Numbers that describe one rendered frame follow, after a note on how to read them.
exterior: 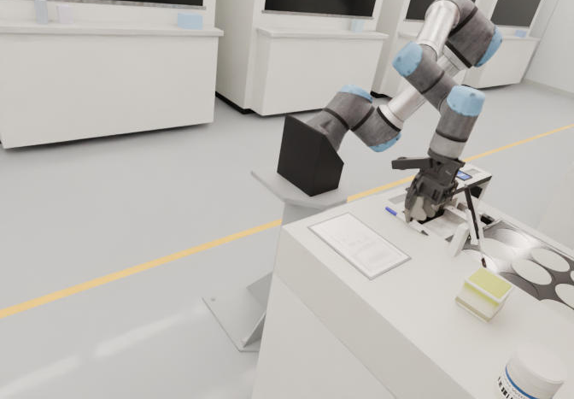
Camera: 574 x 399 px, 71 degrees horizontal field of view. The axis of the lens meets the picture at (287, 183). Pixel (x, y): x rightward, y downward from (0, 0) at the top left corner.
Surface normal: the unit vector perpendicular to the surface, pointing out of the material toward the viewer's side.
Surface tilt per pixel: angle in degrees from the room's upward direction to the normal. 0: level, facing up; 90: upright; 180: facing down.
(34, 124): 90
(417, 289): 0
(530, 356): 0
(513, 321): 0
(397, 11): 90
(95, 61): 90
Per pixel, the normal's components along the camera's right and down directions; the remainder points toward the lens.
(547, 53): -0.78, 0.20
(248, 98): 0.61, 0.47
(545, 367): 0.15, -0.86
